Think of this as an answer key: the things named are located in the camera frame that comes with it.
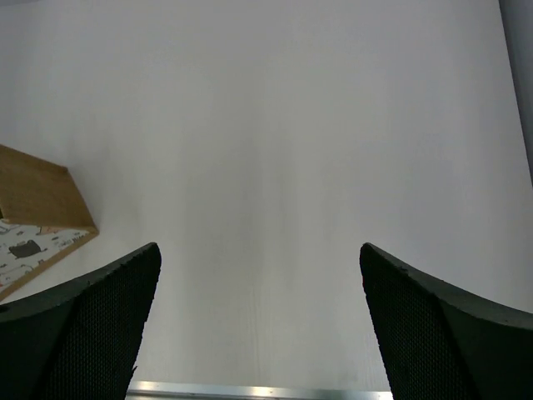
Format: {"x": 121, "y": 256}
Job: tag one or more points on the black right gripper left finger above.
{"x": 80, "y": 339}

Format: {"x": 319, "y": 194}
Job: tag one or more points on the burlap canvas bag cat print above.
{"x": 44, "y": 218}

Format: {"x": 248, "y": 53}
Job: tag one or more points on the aluminium table edge rail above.
{"x": 167, "y": 390}

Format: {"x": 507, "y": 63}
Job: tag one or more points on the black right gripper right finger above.
{"x": 438, "y": 341}

